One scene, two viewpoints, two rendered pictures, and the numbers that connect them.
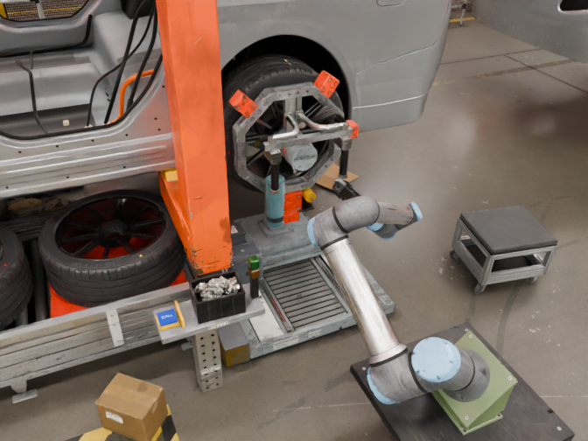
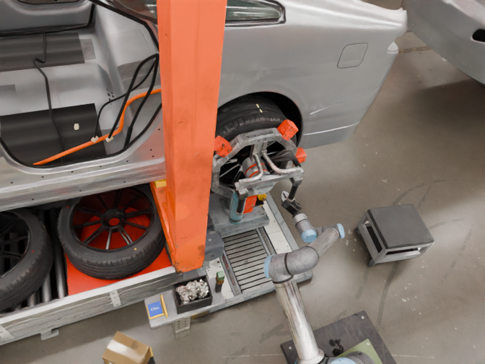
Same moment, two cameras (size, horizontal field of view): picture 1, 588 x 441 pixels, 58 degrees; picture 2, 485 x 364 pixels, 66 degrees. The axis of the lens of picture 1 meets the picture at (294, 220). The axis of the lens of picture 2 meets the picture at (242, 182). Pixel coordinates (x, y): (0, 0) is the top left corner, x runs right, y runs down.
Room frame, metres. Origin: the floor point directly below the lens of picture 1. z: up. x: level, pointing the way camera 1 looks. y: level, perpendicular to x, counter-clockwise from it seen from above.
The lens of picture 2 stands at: (0.70, 0.22, 2.54)
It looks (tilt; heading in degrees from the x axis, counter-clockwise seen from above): 50 degrees down; 355
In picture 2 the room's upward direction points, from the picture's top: 11 degrees clockwise
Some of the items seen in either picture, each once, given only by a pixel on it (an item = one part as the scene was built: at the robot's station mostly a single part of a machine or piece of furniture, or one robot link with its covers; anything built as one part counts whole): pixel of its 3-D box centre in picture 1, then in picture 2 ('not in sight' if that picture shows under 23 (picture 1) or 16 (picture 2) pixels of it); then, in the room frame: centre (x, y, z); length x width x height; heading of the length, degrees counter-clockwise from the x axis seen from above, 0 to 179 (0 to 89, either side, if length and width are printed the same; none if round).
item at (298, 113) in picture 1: (321, 113); (281, 157); (2.19, -0.11, 1.03); 0.19 x 0.18 x 0.11; 25
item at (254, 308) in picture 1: (209, 311); (185, 301); (1.54, 0.34, 0.44); 0.43 x 0.17 x 0.03; 115
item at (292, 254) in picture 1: (275, 240); (231, 211); (2.41, 0.11, 0.13); 0.50 x 0.36 x 0.10; 115
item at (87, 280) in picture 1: (115, 244); (115, 225); (2.01, 0.87, 0.39); 0.66 x 0.66 x 0.24
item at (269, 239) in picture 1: (275, 213); (234, 197); (2.41, 0.10, 0.32); 0.40 x 0.30 x 0.28; 115
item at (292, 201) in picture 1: (284, 200); (243, 197); (2.30, 0.05, 0.48); 0.16 x 0.12 x 0.17; 25
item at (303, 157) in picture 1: (295, 148); (257, 175); (2.20, 0.00, 0.85); 0.21 x 0.14 x 0.14; 25
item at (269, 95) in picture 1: (289, 141); (252, 166); (2.26, 0.03, 0.85); 0.54 x 0.07 x 0.54; 115
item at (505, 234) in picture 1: (500, 248); (391, 235); (2.34, -1.17, 0.17); 0.43 x 0.36 x 0.34; 105
